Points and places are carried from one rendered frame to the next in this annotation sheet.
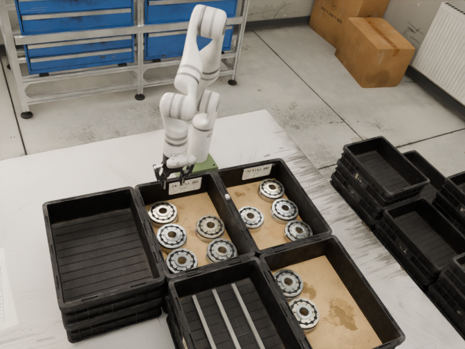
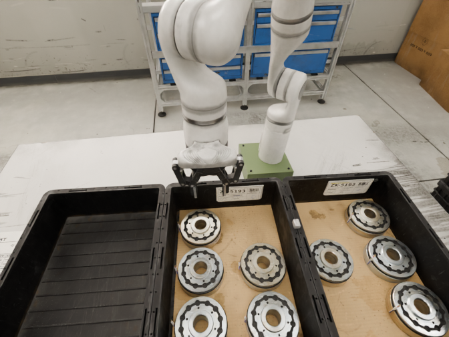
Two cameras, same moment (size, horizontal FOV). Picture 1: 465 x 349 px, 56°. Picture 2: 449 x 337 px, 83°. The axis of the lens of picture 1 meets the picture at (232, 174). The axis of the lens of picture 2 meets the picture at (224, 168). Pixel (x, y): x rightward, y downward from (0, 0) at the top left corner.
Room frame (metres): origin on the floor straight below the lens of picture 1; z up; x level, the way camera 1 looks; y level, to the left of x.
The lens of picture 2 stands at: (0.73, 0.01, 1.42)
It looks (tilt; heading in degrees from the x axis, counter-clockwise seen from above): 46 degrees down; 27
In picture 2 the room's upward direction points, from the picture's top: straight up
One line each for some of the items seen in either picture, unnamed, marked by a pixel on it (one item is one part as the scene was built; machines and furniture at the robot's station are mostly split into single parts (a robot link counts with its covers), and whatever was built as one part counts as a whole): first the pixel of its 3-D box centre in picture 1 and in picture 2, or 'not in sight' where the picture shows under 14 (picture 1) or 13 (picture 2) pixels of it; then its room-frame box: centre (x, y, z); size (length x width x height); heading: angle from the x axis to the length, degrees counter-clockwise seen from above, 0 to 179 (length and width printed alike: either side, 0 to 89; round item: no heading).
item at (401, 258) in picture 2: (285, 208); (392, 254); (1.14, -0.22, 0.86); 0.05 x 0.05 x 0.01
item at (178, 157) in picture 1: (177, 147); (206, 130); (1.01, 0.18, 1.17); 0.11 x 0.09 x 0.06; 31
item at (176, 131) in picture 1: (174, 117); (196, 63); (1.02, 0.20, 1.27); 0.09 x 0.07 x 0.15; 87
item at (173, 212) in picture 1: (162, 212); (200, 225); (1.01, 0.22, 0.86); 0.10 x 0.10 x 0.01
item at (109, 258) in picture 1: (102, 251); (93, 275); (0.79, 0.36, 0.87); 0.40 x 0.30 x 0.11; 31
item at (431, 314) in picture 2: (299, 230); (421, 306); (1.04, -0.28, 0.86); 0.05 x 0.05 x 0.01
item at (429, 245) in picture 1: (416, 250); not in sight; (1.55, -1.04, 0.31); 0.40 x 0.30 x 0.34; 35
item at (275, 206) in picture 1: (285, 208); (391, 255); (1.14, -0.22, 0.86); 0.10 x 0.10 x 0.01
